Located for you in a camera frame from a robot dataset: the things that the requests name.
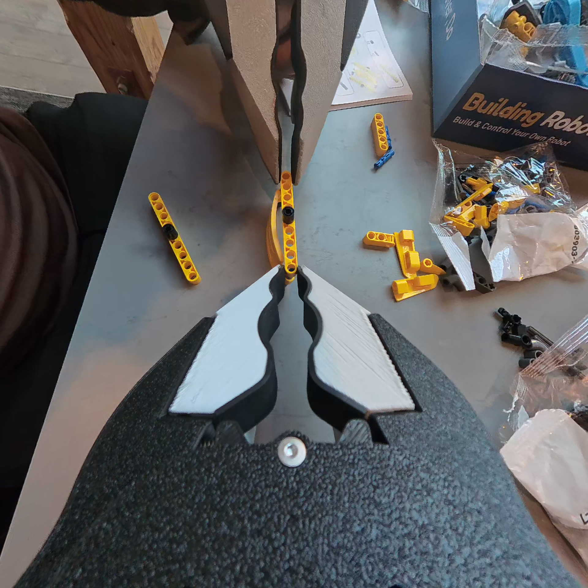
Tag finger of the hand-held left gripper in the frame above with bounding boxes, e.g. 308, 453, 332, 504
291, 0, 350, 184
224, 0, 295, 184

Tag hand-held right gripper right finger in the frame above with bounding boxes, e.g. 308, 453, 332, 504
299, 265, 417, 431

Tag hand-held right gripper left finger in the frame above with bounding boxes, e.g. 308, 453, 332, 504
168, 267, 284, 432

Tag long yellow nine-hole beam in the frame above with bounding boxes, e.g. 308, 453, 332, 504
148, 191, 202, 285

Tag yellow beam black pin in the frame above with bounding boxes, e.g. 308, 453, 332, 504
280, 171, 300, 280

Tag yellow curved panel blue pins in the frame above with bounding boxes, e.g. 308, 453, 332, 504
266, 188, 285, 269

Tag grey desk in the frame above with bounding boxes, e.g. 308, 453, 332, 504
0, 0, 588, 588

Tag open white instruction manual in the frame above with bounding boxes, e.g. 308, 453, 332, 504
281, 0, 415, 110

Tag short yellow beam blue pin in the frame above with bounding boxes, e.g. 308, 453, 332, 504
371, 111, 397, 172

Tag yellow angled beam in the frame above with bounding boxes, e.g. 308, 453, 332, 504
391, 273, 441, 303

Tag short yellow three-hole beam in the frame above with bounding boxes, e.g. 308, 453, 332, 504
362, 230, 397, 251

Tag wooden table leg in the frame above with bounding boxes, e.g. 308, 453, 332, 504
57, 0, 168, 100

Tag loose black connector parts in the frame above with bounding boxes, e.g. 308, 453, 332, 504
496, 307, 549, 370

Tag blue kit box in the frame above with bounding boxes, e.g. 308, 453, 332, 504
429, 0, 588, 172

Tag clear bags inside box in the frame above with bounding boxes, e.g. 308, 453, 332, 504
476, 0, 588, 81

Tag blue plastic part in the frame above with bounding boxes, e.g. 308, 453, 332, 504
541, 0, 588, 76

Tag plastic bag of yellow parts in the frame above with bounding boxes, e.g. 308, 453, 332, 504
429, 142, 588, 294

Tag plastic bag of black parts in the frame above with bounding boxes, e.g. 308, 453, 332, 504
499, 316, 588, 563

